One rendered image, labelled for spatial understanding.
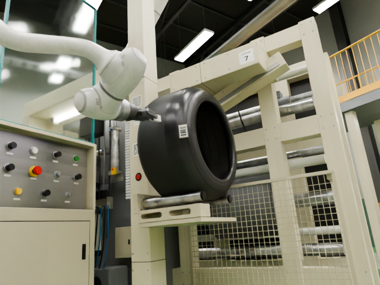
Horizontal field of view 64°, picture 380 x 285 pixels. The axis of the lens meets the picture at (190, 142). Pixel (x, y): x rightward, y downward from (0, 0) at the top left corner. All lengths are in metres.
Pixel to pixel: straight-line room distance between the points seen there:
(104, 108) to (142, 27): 1.08
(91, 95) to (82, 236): 0.85
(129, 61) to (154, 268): 1.06
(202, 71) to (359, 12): 10.54
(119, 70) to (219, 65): 1.01
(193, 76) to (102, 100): 1.02
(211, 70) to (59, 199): 1.13
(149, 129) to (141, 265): 0.70
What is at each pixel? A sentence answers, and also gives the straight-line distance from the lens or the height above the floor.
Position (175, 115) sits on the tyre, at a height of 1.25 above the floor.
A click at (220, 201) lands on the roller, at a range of 1.65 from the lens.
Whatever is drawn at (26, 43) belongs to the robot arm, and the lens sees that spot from 1.12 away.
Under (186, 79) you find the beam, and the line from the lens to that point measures 2.03.
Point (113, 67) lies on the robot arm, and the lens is 1.04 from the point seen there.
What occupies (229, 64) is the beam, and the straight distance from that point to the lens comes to 1.90.
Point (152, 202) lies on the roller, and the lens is 1.54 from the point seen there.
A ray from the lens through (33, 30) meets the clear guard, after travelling 1.88.
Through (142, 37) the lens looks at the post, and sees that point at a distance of 2.04.
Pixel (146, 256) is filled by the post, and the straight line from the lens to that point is 1.67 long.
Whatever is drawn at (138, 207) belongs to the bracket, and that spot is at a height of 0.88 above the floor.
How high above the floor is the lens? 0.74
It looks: 17 degrees up
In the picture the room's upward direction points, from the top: 4 degrees counter-clockwise
